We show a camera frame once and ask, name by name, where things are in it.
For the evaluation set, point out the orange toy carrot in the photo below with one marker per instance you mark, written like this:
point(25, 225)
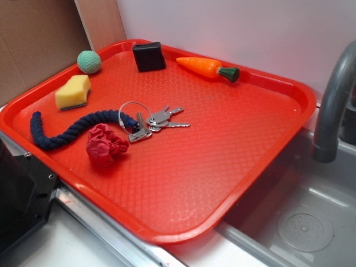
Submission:
point(209, 68)

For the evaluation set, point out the green crocheted ball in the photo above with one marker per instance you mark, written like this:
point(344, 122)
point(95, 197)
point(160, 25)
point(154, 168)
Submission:
point(89, 62)

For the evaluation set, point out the black box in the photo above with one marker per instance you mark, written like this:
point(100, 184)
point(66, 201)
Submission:
point(149, 57)

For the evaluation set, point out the silver key bunch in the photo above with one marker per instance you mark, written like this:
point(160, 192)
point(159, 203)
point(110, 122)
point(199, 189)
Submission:
point(140, 129)

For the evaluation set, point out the crumpled red cloth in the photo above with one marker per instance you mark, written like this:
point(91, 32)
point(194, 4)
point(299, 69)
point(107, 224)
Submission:
point(103, 145)

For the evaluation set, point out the brown cardboard panel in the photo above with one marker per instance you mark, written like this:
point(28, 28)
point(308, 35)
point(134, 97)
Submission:
point(41, 38)

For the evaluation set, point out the yellow sponge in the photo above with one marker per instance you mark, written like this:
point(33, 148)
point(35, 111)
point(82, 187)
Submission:
point(73, 93)

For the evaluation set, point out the grey sink basin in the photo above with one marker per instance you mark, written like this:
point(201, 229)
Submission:
point(298, 212)

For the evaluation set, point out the grey faucet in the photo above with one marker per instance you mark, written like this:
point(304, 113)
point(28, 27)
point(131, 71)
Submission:
point(336, 118)

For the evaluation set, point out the red plastic tray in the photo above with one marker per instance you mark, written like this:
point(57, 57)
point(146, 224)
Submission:
point(180, 182)

